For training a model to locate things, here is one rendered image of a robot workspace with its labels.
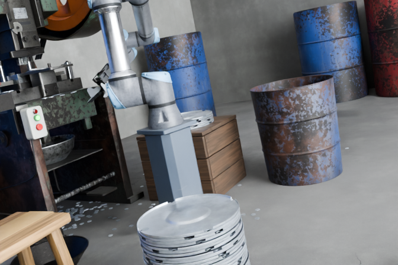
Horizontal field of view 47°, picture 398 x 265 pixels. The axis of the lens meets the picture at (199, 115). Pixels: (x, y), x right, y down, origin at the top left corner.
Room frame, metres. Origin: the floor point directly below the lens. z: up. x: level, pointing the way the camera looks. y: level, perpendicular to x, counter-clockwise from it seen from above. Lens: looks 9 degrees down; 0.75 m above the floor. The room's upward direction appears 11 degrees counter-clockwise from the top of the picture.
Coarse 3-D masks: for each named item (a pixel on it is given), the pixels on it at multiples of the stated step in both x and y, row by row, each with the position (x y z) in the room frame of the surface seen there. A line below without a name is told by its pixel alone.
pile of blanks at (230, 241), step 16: (240, 224) 1.17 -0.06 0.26; (144, 240) 1.14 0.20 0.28; (192, 240) 1.07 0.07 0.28; (208, 240) 1.10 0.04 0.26; (224, 240) 1.10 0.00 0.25; (240, 240) 1.15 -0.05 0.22; (144, 256) 1.18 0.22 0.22; (160, 256) 1.10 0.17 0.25; (176, 256) 1.08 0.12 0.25; (192, 256) 1.07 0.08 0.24; (208, 256) 1.07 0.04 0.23; (224, 256) 1.12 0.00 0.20; (240, 256) 1.13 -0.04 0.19
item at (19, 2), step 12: (12, 0) 2.26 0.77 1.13; (24, 0) 2.31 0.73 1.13; (12, 12) 2.25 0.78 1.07; (24, 12) 2.30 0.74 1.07; (24, 24) 2.29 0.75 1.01; (0, 36) 2.27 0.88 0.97; (12, 36) 2.22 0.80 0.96; (24, 36) 2.24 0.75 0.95; (36, 36) 2.28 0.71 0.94; (0, 48) 2.29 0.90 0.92; (12, 48) 2.23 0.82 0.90; (24, 48) 2.24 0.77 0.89
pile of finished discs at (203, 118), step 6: (186, 114) 2.42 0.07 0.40; (192, 114) 2.37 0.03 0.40; (198, 114) 2.37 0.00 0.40; (204, 114) 2.34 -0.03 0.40; (210, 114) 2.35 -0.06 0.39; (198, 120) 2.24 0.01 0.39; (204, 120) 2.26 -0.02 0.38; (210, 120) 2.29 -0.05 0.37; (192, 126) 2.22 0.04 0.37; (198, 126) 2.23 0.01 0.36
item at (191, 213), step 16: (160, 208) 1.31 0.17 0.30; (176, 208) 1.28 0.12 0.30; (192, 208) 1.24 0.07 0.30; (208, 208) 1.22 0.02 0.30; (224, 208) 1.21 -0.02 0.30; (144, 224) 1.21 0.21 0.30; (160, 224) 1.18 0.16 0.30; (176, 224) 1.16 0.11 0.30; (192, 224) 1.14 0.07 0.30; (208, 224) 1.12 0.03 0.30
